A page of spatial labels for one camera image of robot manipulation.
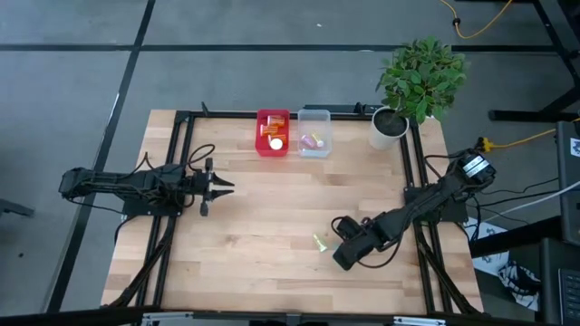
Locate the black box with vents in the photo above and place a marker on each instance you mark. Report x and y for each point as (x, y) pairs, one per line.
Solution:
(559, 280)

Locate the red plastic bin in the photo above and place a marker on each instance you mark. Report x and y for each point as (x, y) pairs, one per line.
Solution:
(263, 147)

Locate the white plant pot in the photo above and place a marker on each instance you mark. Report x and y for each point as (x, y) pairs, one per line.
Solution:
(385, 131)

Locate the small yellow vial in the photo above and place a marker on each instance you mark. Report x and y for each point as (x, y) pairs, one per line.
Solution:
(319, 242)

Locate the white printed paper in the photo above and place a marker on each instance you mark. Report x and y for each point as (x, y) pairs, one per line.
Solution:
(487, 235)

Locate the clear plastic bin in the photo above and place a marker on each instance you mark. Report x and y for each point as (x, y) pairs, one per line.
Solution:
(314, 151)

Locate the black desk leg frame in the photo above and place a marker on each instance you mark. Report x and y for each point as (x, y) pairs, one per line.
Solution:
(559, 50)

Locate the black rail with silver brackets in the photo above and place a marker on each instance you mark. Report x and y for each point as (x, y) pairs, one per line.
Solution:
(68, 317)

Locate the black computer case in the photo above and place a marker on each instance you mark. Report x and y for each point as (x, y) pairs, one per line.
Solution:
(570, 181)

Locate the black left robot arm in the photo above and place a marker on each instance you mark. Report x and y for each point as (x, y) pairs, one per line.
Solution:
(136, 183)

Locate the black aluminium table frame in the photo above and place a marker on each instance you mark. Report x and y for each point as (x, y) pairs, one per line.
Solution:
(226, 114)

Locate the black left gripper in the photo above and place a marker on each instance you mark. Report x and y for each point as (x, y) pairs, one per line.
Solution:
(204, 185)

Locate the grey chair base leg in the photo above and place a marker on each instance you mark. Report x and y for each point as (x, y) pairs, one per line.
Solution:
(13, 209)

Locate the green leafy plant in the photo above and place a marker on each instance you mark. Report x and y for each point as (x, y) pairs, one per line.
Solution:
(421, 79)

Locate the small purple vial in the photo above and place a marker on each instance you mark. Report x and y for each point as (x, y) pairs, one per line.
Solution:
(308, 141)

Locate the black white patterned bag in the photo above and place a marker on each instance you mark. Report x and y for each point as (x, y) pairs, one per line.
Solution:
(519, 285)

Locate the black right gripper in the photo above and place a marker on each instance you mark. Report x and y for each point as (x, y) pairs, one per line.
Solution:
(351, 253)

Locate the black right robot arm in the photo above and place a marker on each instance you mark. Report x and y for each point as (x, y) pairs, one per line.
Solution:
(430, 201)

